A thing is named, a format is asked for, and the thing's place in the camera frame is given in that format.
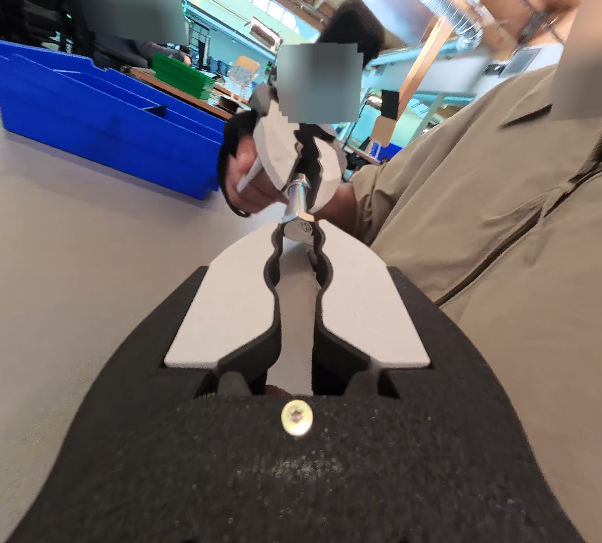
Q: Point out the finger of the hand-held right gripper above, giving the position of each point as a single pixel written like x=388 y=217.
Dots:
x=277 y=148
x=331 y=171

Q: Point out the silver hex nut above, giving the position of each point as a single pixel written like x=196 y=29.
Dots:
x=301 y=182

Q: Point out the person's right forearm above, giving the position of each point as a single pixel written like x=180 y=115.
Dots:
x=341 y=209

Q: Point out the person's right hand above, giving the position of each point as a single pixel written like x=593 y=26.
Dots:
x=258 y=197

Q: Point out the tan board on stand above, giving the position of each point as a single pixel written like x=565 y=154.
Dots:
x=244 y=75

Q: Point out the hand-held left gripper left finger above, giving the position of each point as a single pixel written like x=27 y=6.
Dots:
x=221 y=308

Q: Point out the green plastic bin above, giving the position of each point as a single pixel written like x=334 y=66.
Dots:
x=183 y=77

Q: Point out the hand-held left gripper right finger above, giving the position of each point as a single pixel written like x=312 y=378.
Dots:
x=371 y=308

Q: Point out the blue divided plastic bin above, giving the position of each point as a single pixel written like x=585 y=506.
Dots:
x=94 y=129

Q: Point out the wooden top work table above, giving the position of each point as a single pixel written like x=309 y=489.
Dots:
x=188 y=98

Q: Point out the silver hex bolt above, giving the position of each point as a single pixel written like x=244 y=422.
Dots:
x=297 y=225

